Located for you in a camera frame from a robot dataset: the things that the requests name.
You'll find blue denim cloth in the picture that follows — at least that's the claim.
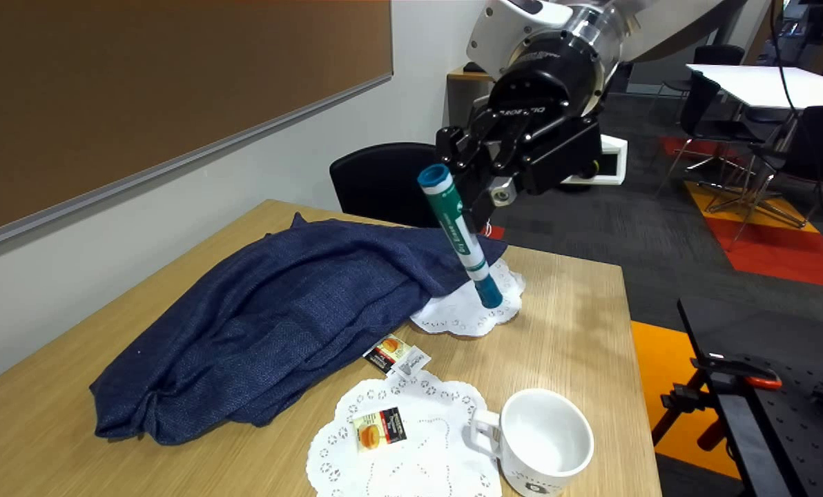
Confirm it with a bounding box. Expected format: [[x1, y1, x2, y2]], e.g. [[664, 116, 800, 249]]
[[89, 213, 510, 446]]

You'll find orange black tea sachet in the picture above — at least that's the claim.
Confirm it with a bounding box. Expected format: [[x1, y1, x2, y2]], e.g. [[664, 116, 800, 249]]
[[349, 402, 412, 456], [363, 333, 433, 375]]

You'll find brown cork notice board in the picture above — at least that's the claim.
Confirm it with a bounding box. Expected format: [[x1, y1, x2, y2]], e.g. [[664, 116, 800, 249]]
[[0, 0, 399, 270]]

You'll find wooden office desk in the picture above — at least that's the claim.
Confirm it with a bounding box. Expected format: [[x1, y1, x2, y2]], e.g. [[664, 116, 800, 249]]
[[445, 68, 499, 132]]

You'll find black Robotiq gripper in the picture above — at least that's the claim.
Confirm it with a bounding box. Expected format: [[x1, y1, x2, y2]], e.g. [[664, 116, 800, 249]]
[[433, 36, 611, 227]]

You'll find orange handled black clamp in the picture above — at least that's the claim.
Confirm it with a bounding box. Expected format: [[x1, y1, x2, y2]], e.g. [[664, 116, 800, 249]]
[[654, 351, 787, 453]]

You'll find white printed ceramic cup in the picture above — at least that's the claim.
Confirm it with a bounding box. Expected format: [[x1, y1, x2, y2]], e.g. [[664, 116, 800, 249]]
[[465, 387, 600, 497]]

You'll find white paper doily mat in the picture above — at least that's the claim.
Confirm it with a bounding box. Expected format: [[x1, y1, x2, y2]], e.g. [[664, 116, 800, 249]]
[[305, 366, 506, 497], [410, 254, 527, 340]]

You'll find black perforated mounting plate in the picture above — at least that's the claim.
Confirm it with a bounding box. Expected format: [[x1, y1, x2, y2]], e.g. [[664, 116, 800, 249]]
[[675, 296, 823, 497]]

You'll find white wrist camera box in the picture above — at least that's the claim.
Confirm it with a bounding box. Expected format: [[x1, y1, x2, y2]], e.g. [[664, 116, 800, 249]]
[[561, 129, 633, 188]]

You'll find green dry erase marker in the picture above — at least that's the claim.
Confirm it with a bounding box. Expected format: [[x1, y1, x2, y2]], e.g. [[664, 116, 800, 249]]
[[414, 159, 508, 312]]

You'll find black office chair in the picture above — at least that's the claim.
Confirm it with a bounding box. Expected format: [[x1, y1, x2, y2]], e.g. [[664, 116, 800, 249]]
[[780, 103, 823, 227], [325, 140, 480, 231]]

